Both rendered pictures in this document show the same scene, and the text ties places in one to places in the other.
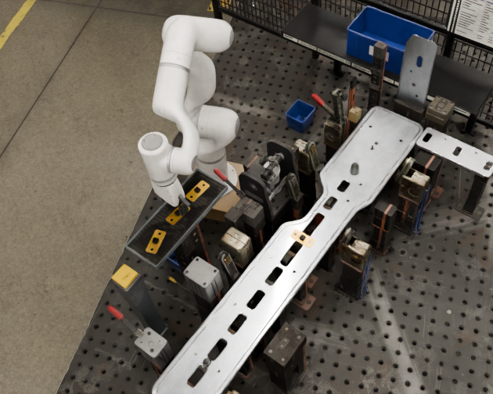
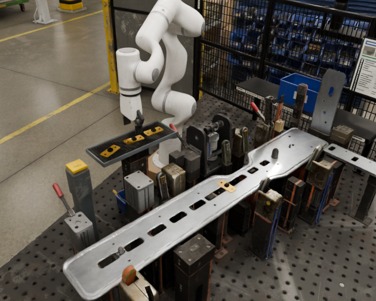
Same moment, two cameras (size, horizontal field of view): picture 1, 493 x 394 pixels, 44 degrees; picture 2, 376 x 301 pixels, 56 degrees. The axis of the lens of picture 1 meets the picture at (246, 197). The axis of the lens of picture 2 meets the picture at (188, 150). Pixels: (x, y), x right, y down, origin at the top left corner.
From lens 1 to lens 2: 0.88 m
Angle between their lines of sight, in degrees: 22
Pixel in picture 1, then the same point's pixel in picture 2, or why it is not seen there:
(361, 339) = (261, 290)
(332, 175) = (256, 156)
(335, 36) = (271, 91)
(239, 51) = (205, 109)
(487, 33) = not seen: outside the picture
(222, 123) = (184, 100)
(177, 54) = (163, 7)
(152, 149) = (125, 52)
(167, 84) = (150, 22)
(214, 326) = (136, 227)
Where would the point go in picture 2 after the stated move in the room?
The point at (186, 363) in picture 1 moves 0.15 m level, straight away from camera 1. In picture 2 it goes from (102, 249) to (96, 219)
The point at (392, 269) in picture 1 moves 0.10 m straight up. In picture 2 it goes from (294, 244) to (299, 229)
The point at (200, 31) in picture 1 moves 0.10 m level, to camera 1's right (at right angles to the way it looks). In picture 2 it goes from (182, 8) to (206, 9)
